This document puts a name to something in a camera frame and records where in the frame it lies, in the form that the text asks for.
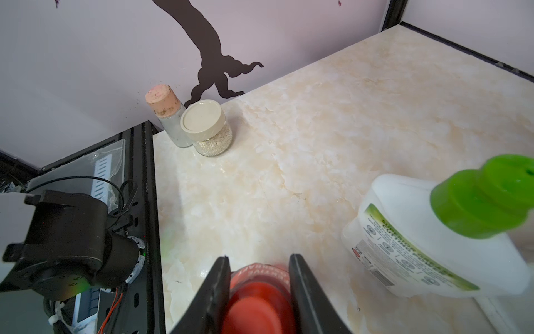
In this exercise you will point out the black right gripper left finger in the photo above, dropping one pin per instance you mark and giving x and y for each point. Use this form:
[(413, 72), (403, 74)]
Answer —
[(207, 309)]

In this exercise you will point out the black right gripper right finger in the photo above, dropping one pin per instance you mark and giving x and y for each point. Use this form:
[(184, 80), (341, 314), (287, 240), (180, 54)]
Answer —
[(313, 311)]

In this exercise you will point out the dark red soap bottle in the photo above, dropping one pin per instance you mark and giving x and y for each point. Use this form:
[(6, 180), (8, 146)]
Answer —
[(259, 301)]

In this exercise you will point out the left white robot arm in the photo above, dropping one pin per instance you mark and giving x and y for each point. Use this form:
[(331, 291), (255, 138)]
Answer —
[(57, 244)]

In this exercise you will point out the white bottle green cap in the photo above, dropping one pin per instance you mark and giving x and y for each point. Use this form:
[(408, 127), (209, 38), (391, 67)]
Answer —
[(448, 238)]

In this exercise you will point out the glass jar cream lid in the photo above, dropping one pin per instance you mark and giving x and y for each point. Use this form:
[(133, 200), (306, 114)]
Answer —
[(206, 125)]

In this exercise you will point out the glass bottle cork stopper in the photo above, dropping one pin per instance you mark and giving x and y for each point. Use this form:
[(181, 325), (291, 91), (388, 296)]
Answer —
[(169, 110)]

